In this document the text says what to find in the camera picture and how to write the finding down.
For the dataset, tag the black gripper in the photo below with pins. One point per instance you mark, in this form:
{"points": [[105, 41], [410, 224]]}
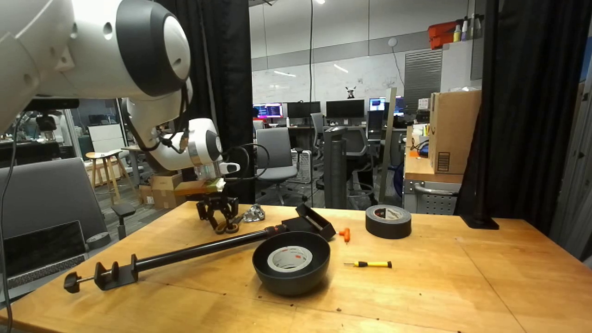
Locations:
{"points": [[229, 205]]}

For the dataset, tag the grey tape roll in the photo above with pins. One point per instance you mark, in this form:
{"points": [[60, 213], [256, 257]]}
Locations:
{"points": [[290, 259]]}

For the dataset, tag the small yellow marker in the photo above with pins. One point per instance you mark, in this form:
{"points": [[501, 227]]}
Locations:
{"points": [[369, 263]]}

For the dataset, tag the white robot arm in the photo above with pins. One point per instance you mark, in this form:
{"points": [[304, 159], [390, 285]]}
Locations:
{"points": [[105, 50]]}

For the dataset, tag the black bowl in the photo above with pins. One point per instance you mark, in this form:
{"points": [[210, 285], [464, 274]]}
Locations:
{"points": [[297, 283]]}

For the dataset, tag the black tape roll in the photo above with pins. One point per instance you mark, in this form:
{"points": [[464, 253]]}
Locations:
{"points": [[390, 220]]}

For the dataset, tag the silver binder clip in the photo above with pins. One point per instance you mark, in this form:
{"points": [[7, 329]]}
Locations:
{"points": [[255, 213]]}

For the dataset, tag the grey office chair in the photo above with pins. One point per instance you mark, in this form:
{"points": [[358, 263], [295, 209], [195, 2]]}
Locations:
{"points": [[275, 157]]}

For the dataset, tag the cardboard amazon box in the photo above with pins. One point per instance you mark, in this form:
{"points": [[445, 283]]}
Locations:
{"points": [[452, 122]]}

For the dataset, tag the black curtain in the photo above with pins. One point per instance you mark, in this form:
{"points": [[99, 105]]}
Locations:
{"points": [[532, 65]]}

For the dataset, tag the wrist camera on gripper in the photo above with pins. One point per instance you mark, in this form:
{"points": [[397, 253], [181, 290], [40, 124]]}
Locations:
{"points": [[197, 189]]}

